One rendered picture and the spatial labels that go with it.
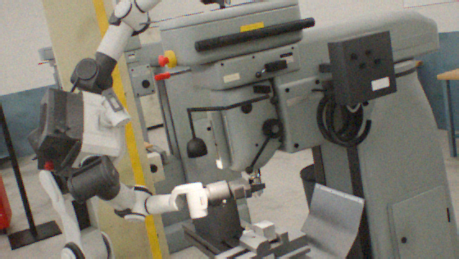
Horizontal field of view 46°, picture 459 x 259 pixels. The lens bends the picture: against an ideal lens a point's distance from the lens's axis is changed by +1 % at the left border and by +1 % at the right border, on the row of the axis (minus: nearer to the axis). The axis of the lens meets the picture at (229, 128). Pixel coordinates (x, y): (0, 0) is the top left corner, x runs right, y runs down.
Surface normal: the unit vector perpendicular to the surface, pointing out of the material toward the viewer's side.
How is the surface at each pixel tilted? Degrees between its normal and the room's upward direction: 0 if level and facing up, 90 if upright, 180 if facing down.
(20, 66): 90
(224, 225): 90
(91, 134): 58
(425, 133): 88
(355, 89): 90
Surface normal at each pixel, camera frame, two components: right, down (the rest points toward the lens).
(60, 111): 0.52, -0.50
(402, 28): 0.44, 0.11
